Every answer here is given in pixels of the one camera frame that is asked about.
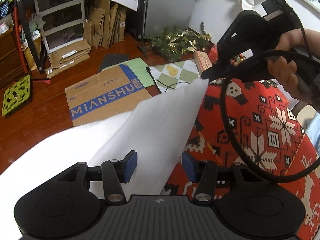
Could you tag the small red dotted gift box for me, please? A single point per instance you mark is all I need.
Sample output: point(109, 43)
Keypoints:
point(213, 54)

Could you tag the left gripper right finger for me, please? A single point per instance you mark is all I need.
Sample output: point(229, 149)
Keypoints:
point(242, 201)

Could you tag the Christmas garland with ornaments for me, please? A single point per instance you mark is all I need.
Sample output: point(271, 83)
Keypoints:
point(174, 43)

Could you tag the Mianshu flattened cardboard box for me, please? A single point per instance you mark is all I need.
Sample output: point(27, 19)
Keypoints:
point(103, 95)

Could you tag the light blue fleece garment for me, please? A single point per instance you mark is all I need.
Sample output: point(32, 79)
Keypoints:
point(313, 132)

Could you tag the silver refrigerator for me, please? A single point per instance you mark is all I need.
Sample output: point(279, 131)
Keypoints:
point(166, 14)

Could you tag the red Christmas pattern tablecloth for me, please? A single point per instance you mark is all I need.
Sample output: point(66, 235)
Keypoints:
point(266, 130)

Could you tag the stack of flattened cardboard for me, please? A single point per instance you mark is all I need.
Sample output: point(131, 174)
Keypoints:
point(104, 25)

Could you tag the person's right hand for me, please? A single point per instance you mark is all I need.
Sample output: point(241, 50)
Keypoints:
point(285, 72)

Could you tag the beige round-back chair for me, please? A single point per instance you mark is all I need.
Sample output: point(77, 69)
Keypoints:
point(304, 113)

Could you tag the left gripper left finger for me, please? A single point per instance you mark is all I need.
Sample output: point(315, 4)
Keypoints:
point(74, 200)

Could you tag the green checkered floor mat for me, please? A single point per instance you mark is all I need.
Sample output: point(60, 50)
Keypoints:
point(172, 76)

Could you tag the white plastic drawer unit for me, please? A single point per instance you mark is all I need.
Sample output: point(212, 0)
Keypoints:
point(63, 22)

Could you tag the white sweatshirt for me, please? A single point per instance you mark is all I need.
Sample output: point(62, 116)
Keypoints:
point(157, 129)

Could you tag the kraft patterned gift box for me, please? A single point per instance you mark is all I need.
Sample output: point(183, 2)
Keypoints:
point(202, 61)

